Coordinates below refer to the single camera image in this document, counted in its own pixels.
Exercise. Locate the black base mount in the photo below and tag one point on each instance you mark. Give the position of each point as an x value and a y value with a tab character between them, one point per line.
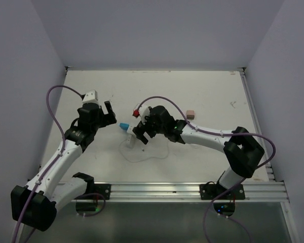
103	189
211	190

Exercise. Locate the aluminium front rail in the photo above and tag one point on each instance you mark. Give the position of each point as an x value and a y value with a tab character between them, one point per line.
160	192

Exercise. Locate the white flat plug adapter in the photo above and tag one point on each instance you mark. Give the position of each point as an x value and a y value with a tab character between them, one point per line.
130	142

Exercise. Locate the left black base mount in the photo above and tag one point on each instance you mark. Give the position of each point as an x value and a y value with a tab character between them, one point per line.
103	189

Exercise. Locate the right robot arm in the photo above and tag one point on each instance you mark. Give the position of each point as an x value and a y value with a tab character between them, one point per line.
242	151

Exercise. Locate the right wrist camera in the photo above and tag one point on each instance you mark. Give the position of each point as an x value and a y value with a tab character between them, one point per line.
141	111

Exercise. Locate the blue plug adapter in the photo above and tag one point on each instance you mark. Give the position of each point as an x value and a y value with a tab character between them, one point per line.
124	126

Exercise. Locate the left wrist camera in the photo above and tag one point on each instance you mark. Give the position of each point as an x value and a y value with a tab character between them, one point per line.
90	97

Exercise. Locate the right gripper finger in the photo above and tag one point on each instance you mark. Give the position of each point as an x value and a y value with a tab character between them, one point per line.
142	138
139	130

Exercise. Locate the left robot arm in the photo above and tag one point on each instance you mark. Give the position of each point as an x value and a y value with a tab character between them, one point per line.
36	204

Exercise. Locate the aluminium rail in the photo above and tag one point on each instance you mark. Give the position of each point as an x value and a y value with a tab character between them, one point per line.
160	192
262	142

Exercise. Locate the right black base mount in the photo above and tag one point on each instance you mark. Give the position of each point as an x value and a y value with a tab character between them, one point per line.
211	190

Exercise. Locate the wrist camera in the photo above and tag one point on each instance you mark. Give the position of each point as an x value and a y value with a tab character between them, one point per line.
90	97
141	111

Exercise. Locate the aluminium right side rail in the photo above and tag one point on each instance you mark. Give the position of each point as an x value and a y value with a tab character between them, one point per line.
262	142

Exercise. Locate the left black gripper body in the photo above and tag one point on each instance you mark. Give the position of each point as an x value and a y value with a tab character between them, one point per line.
102	121

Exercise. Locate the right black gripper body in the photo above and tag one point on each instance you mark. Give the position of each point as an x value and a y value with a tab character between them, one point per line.
152	128

